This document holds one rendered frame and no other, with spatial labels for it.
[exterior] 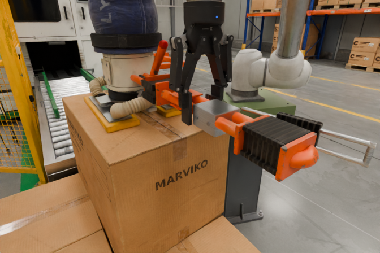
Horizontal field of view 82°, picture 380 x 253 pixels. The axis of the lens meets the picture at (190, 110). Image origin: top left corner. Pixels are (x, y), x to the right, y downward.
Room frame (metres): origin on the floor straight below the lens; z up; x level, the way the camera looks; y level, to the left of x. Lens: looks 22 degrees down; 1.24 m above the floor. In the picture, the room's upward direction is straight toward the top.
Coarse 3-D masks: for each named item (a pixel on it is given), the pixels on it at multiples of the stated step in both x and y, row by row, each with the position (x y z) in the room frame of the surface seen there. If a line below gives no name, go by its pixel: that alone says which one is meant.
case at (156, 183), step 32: (96, 128) 0.59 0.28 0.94; (128, 128) 0.59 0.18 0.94; (160, 128) 0.59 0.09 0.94; (192, 128) 0.59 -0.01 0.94; (96, 160) 0.51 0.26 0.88; (128, 160) 0.44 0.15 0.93; (160, 160) 0.49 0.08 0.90; (192, 160) 0.56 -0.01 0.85; (224, 160) 0.65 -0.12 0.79; (96, 192) 0.59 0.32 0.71; (128, 192) 0.43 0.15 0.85; (160, 192) 0.49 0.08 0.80; (192, 192) 0.56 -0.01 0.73; (224, 192) 0.65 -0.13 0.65; (128, 224) 0.43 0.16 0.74; (160, 224) 0.48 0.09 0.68; (192, 224) 0.56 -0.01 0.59
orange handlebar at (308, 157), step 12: (168, 60) 1.06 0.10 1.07; (168, 96) 0.49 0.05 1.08; (192, 96) 0.46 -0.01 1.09; (180, 108) 0.45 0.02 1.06; (192, 108) 0.41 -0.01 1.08; (216, 120) 0.35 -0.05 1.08; (228, 120) 0.34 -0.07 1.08; (240, 120) 0.36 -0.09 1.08; (228, 132) 0.32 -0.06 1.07; (300, 156) 0.24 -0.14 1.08; (312, 156) 0.24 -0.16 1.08; (300, 168) 0.23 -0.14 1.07
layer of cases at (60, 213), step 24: (24, 192) 0.77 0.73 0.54; (48, 192) 0.77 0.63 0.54; (72, 192) 0.77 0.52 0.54; (0, 216) 0.64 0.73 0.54; (24, 216) 0.64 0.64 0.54; (48, 216) 0.64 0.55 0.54; (72, 216) 0.64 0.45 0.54; (96, 216) 0.64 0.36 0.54; (0, 240) 0.54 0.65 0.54; (24, 240) 0.54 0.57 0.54; (48, 240) 0.54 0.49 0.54; (72, 240) 0.54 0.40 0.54; (96, 240) 0.54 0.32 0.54; (192, 240) 0.54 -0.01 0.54; (216, 240) 0.54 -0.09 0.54; (240, 240) 0.54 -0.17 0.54
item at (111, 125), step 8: (88, 96) 0.85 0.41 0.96; (88, 104) 0.76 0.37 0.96; (96, 104) 0.73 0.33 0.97; (112, 104) 0.67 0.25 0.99; (96, 112) 0.67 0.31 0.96; (104, 112) 0.66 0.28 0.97; (104, 120) 0.61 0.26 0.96; (112, 120) 0.60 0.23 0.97; (120, 120) 0.61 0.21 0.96; (128, 120) 0.61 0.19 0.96; (136, 120) 0.61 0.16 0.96; (112, 128) 0.57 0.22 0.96; (120, 128) 0.58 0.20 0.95
